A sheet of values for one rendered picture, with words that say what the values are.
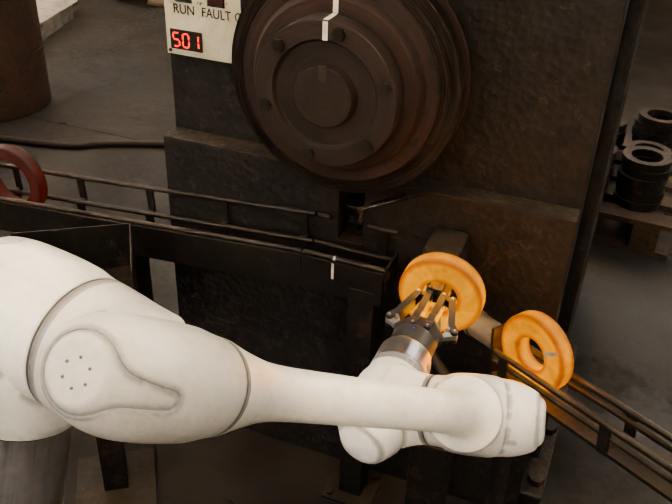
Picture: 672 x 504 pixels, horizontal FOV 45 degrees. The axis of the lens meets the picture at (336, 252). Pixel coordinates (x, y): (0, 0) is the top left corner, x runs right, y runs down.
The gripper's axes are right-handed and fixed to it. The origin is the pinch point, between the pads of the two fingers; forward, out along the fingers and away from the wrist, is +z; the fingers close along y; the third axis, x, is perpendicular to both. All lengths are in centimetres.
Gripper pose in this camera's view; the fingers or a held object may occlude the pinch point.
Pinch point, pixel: (442, 285)
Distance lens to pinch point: 146.8
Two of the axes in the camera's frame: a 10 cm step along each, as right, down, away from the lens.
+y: 9.3, 2.3, -3.0
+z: 3.8, -5.2, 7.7
